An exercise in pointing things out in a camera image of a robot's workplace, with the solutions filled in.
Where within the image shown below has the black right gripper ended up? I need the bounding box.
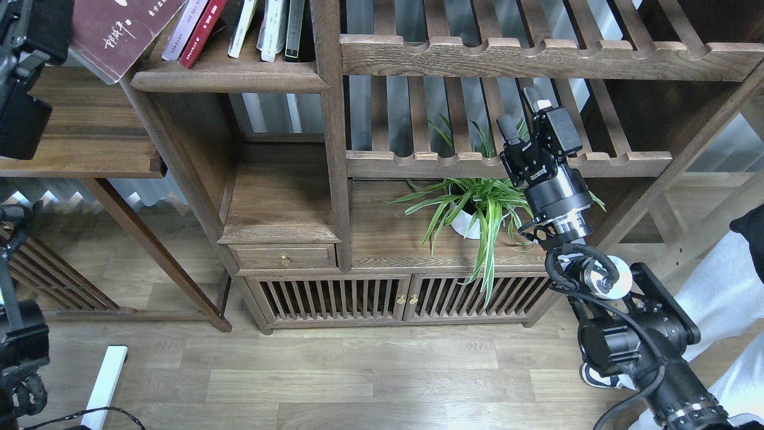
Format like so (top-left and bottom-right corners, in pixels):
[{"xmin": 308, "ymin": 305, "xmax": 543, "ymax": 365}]
[{"xmin": 497, "ymin": 85, "xmax": 594, "ymax": 239}]

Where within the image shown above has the red paperback book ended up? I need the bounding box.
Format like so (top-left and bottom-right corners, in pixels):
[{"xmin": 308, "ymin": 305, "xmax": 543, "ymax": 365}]
[{"xmin": 178, "ymin": 1, "xmax": 229, "ymax": 70}]

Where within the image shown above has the white lavender paperback book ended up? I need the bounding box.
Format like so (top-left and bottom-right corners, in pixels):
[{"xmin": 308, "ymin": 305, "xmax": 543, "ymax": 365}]
[{"xmin": 161, "ymin": 0, "xmax": 208, "ymax": 61}]

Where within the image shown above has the dark maroon book chinese title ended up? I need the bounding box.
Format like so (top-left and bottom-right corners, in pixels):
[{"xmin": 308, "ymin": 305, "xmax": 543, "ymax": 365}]
[{"xmin": 69, "ymin": 1, "xmax": 185, "ymax": 85}]

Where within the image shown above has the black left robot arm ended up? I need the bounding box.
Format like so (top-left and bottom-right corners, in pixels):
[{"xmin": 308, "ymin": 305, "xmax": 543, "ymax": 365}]
[{"xmin": 1, "ymin": 1, "xmax": 74, "ymax": 429}]

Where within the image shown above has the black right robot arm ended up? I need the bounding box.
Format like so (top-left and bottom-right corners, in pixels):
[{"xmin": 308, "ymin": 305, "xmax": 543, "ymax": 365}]
[{"xmin": 497, "ymin": 85, "xmax": 733, "ymax": 429}]

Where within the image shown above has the green spider plant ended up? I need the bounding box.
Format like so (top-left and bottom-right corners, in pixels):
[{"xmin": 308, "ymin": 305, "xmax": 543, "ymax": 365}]
[{"xmin": 398, "ymin": 106, "xmax": 594, "ymax": 304}]

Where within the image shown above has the dark wooden bookshelf unit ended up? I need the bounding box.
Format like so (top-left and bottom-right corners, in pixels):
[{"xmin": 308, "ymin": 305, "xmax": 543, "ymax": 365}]
[{"xmin": 124, "ymin": 1, "xmax": 762, "ymax": 334}]

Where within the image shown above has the white plant pot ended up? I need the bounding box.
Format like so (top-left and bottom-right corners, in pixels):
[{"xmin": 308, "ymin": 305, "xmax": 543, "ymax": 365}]
[{"xmin": 450, "ymin": 201, "xmax": 482, "ymax": 240}]

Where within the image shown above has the black spine upright book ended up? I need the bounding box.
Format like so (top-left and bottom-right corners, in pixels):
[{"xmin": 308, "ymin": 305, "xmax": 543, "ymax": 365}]
[{"xmin": 284, "ymin": 0, "xmax": 305, "ymax": 62}]

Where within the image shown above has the white sneaker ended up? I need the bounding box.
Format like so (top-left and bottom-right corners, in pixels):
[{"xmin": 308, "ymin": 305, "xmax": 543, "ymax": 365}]
[{"xmin": 580, "ymin": 363, "xmax": 623, "ymax": 389}]

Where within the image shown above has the person in light grey trousers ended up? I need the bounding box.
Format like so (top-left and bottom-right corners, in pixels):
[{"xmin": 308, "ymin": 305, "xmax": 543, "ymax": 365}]
[{"xmin": 627, "ymin": 204, "xmax": 764, "ymax": 430}]

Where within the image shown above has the cream spine upright book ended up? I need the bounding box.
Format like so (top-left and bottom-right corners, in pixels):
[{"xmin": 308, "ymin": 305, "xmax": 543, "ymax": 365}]
[{"xmin": 227, "ymin": 0, "xmax": 258, "ymax": 58}]

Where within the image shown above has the dark wooden side table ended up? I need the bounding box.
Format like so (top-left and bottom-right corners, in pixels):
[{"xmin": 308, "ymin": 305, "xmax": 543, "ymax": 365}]
[{"xmin": 2, "ymin": 66, "xmax": 232, "ymax": 333}]

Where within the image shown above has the dark slatted wooden rack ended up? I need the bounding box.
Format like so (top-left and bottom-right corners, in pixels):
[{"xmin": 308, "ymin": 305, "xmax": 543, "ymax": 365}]
[{"xmin": 9, "ymin": 236, "xmax": 137, "ymax": 320}]

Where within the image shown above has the light wooden shelf frame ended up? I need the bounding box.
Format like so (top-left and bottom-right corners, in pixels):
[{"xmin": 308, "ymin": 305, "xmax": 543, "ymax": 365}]
[{"xmin": 621, "ymin": 113, "xmax": 764, "ymax": 287}]

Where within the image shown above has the white metal post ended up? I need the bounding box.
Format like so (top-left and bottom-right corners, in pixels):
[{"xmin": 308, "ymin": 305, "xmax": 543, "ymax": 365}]
[{"xmin": 80, "ymin": 345, "xmax": 128, "ymax": 429}]

